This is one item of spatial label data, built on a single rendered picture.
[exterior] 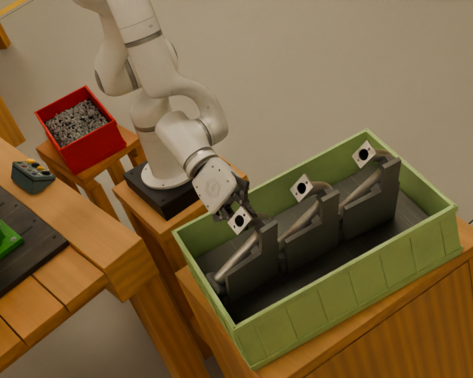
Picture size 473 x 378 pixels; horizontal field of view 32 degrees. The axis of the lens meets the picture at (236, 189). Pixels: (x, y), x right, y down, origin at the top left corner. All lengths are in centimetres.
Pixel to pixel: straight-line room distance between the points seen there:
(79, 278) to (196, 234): 35
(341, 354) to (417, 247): 32
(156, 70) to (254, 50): 286
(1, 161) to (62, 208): 43
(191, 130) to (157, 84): 14
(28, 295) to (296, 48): 265
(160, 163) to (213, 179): 58
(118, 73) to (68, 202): 52
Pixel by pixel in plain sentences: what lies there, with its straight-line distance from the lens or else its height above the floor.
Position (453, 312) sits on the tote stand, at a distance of 228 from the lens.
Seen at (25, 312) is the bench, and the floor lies 88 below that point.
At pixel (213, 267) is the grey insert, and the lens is 222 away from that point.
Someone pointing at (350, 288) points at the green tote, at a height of 88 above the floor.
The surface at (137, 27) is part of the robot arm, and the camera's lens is 186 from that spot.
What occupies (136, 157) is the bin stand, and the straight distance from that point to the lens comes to 291.
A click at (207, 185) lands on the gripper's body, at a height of 122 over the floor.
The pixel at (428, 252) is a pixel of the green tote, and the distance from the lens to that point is 209.
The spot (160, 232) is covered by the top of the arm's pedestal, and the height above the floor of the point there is 85.
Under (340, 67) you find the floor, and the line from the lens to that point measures 436.
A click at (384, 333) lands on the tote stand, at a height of 71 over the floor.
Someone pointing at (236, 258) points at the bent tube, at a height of 100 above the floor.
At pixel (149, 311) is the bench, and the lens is 247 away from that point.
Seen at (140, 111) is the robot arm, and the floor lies 115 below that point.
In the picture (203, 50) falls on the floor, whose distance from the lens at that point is 487.
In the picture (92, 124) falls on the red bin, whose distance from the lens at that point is 290.
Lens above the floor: 237
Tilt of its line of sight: 39 degrees down
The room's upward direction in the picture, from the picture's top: 21 degrees counter-clockwise
